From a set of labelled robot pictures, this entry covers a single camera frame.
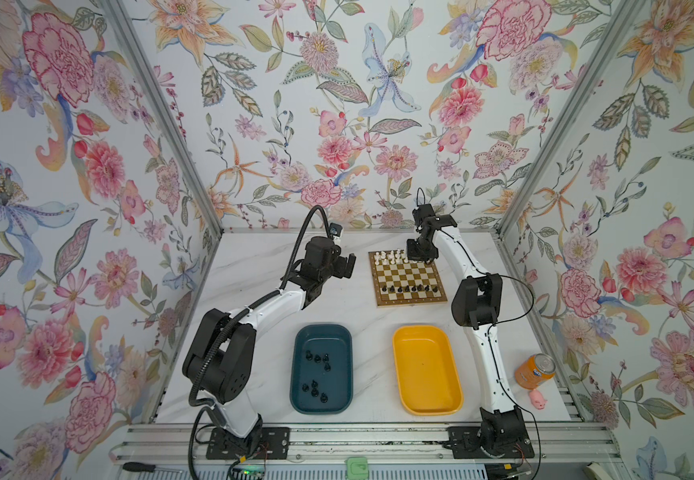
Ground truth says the wooden chess board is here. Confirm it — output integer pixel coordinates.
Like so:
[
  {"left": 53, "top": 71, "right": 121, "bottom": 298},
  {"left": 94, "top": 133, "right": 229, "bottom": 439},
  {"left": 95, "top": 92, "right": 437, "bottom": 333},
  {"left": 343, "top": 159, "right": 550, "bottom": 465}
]
[{"left": 369, "top": 250, "right": 448, "bottom": 307}]

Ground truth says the dark teal plastic tray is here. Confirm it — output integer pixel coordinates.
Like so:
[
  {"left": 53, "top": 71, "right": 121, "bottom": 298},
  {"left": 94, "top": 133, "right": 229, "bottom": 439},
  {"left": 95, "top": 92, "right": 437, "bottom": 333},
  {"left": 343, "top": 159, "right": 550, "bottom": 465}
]
[{"left": 290, "top": 323, "right": 354, "bottom": 415}]

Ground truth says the yellow plastic tray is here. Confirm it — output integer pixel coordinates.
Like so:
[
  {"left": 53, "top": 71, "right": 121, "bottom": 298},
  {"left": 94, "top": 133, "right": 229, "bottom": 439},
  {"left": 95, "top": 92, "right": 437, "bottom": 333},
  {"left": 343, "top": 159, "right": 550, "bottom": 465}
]
[{"left": 393, "top": 325, "right": 464, "bottom": 417}]

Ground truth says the orange drink can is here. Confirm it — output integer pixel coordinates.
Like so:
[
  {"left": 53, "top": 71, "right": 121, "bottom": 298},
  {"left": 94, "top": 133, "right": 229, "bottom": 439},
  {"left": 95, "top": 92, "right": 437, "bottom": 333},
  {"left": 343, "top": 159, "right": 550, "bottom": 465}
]
[{"left": 515, "top": 353, "right": 557, "bottom": 390}]

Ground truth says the pink pig toy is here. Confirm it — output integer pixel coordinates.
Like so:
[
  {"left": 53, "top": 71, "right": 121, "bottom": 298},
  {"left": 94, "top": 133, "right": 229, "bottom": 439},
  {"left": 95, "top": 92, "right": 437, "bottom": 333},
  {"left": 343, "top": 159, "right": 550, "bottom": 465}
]
[{"left": 529, "top": 389, "right": 547, "bottom": 410}]

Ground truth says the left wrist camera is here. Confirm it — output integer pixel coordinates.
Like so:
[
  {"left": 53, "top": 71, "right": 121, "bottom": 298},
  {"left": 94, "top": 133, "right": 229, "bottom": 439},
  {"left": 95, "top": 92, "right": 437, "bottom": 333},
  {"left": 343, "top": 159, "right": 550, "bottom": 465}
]
[{"left": 328, "top": 222, "right": 343, "bottom": 245}]

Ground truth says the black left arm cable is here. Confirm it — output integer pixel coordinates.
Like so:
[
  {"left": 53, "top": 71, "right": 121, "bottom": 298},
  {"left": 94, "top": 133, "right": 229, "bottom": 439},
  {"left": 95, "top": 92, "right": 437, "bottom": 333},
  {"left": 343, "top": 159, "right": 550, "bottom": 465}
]
[{"left": 187, "top": 205, "right": 331, "bottom": 480}]

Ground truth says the green clip on rail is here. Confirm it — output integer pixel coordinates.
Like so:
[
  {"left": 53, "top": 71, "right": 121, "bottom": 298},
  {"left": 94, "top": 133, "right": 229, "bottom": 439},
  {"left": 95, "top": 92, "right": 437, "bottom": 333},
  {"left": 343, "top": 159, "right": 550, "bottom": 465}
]
[{"left": 346, "top": 457, "right": 370, "bottom": 480}]

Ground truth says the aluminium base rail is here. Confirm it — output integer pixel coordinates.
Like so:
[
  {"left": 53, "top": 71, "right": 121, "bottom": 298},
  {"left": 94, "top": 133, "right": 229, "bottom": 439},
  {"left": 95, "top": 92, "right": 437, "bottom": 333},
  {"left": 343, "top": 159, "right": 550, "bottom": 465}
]
[{"left": 110, "top": 422, "right": 622, "bottom": 467}]

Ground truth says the black screwdriver handle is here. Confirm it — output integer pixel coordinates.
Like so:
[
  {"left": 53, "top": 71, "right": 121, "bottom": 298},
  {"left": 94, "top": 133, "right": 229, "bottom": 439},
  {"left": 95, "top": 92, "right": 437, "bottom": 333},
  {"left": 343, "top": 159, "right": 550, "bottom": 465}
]
[{"left": 122, "top": 461, "right": 157, "bottom": 473}]

